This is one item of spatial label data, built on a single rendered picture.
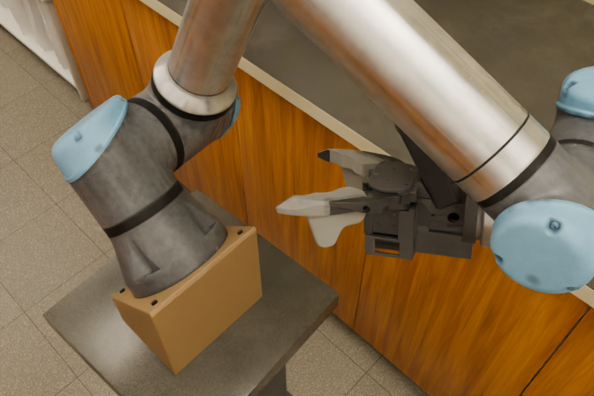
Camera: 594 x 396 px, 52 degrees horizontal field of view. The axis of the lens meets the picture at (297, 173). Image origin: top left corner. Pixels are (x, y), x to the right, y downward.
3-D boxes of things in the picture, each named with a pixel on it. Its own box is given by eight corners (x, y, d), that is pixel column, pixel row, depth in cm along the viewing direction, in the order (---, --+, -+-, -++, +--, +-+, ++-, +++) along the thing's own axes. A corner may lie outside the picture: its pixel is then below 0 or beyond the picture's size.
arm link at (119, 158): (86, 234, 81) (24, 150, 78) (156, 180, 90) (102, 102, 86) (127, 223, 72) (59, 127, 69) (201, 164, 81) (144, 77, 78)
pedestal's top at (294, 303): (191, 470, 81) (186, 462, 78) (49, 326, 94) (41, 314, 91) (338, 305, 97) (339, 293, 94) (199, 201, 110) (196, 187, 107)
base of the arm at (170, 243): (145, 308, 74) (97, 243, 71) (125, 285, 87) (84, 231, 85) (242, 234, 79) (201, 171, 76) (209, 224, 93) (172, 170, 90)
